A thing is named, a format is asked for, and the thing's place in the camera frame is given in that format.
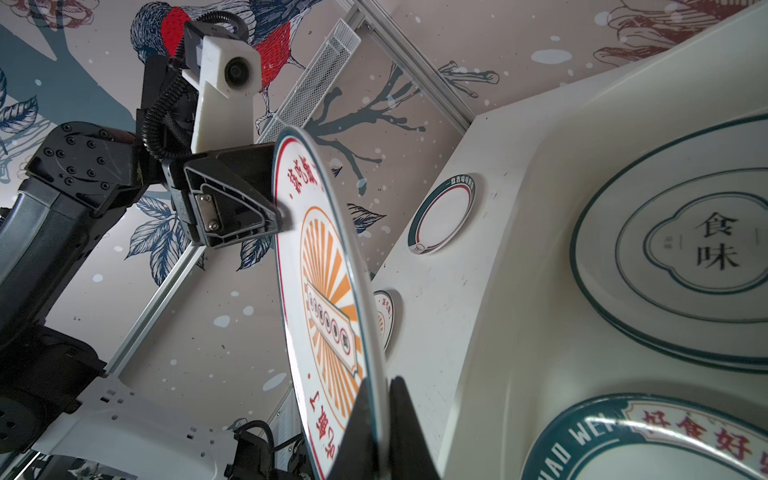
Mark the green red ring plate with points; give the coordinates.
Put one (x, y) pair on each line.
(442, 214)

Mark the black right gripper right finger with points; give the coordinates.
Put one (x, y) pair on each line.
(409, 456)

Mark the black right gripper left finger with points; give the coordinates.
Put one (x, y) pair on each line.
(357, 457)

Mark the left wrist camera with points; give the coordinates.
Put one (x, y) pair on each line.
(226, 72)

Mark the white plate black emblem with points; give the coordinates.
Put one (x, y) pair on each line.
(672, 250)

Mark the orange sunburst plate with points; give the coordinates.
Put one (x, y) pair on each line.
(333, 344)
(386, 316)

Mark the white plastic bin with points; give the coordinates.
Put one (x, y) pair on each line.
(538, 346)

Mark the white wire mesh basket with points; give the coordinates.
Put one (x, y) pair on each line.
(316, 81)

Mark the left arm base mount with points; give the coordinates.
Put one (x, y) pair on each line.
(255, 456)

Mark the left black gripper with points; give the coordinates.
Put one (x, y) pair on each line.
(225, 197)

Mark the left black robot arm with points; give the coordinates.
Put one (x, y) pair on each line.
(80, 183)

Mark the green rim plate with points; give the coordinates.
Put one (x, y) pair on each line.
(643, 436)

